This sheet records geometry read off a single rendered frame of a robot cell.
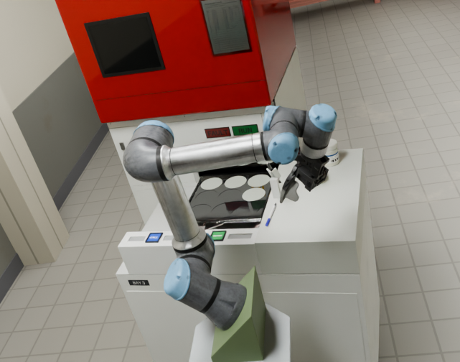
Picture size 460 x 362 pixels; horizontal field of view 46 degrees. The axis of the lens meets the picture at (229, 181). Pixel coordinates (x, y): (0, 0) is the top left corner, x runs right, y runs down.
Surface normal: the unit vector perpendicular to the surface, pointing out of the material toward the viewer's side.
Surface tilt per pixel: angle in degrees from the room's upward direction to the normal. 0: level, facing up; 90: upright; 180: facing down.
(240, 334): 90
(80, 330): 0
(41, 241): 90
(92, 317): 0
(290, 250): 90
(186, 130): 90
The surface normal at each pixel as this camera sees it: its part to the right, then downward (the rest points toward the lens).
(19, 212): -0.09, 0.53
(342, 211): -0.22, -0.84
